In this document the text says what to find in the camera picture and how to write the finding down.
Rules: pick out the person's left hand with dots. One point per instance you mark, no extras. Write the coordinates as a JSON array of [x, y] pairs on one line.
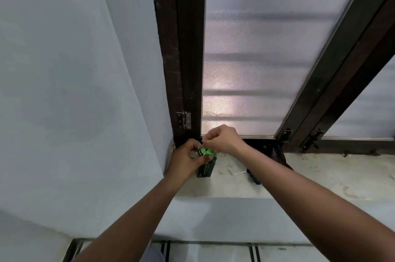
[[182, 164]]

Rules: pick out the person's right hand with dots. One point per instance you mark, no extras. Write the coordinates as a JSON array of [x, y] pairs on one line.
[[225, 141]]

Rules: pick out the green bag box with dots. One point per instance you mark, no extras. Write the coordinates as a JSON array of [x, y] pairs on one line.
[[207, 170]]

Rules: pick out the black trash bag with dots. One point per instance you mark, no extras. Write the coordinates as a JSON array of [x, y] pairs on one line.
[[279, 157]]

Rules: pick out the person's right forearm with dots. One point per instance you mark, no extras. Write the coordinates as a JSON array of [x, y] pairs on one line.
[[324, 209]]

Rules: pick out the person's left forearm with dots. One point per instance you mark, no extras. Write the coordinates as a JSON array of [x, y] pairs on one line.
[[132, 224]]

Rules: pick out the metal window hinge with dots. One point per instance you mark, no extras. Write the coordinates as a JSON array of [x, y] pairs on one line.
[[184, 121]]

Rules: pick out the dark metal window latch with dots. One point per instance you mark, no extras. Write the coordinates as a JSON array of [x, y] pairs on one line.
[[313, 139], [286, 136]]

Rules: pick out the frosted glass window pane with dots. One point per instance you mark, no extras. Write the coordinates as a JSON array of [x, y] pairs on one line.
[[370, 110], [262, 40]]

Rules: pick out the pale stone window sill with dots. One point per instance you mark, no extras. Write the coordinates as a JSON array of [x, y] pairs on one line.
[[339, 172]]

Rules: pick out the dark brown window frame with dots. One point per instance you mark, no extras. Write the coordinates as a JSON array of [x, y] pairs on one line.
[[185, 40]]

